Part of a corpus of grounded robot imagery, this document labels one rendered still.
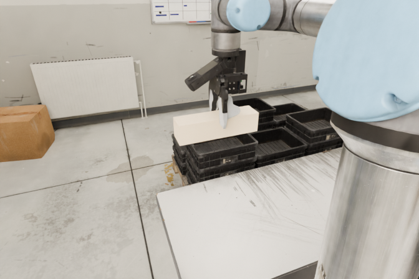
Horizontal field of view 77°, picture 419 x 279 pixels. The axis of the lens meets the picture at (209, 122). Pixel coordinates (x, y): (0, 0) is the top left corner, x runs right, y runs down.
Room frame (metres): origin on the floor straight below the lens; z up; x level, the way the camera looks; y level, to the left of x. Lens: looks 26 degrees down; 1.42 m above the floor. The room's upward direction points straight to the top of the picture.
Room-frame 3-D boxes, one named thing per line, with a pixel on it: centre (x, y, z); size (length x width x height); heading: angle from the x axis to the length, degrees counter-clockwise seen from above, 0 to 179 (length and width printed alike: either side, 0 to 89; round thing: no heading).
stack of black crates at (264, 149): (1.61, -0.44, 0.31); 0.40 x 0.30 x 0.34; 111
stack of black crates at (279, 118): (2.12, -0.67, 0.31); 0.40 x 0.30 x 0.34; 111
